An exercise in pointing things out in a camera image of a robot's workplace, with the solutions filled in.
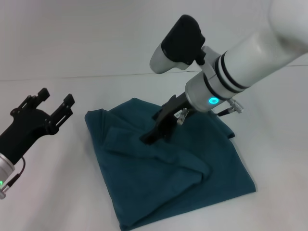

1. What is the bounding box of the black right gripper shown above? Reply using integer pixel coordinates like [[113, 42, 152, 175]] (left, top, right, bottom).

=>
[[139, 93, 197, 146]]

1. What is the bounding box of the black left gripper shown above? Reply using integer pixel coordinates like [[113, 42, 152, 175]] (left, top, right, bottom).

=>
[[0, 88, 76, 167]]

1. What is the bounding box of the teal FREE print t-shirt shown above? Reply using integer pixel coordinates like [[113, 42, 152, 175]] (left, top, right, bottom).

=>
[[84, 97, 257, 231]]

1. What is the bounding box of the small silver wrist stud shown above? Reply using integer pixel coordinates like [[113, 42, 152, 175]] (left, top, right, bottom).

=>
[[176, 108, 189, 126]]

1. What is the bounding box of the right arm connector cable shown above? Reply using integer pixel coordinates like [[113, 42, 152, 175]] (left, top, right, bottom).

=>
[[216, 107, 233, 118]]

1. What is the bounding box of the arm connector cable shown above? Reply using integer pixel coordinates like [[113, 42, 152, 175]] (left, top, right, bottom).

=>
[[0, 156, 26, 200], [216, 107, 233, 118]]

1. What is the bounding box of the left arm connector cable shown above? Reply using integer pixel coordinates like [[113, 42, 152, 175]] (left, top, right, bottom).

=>
[[0, 156, 26, 200]]

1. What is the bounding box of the silver right camera mount bracket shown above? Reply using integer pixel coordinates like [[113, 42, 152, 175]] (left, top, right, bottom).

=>
[[196, 45, 220, 78]]

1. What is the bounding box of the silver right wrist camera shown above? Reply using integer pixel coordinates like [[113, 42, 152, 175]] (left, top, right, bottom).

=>
[[149, 14, 206, 75]]

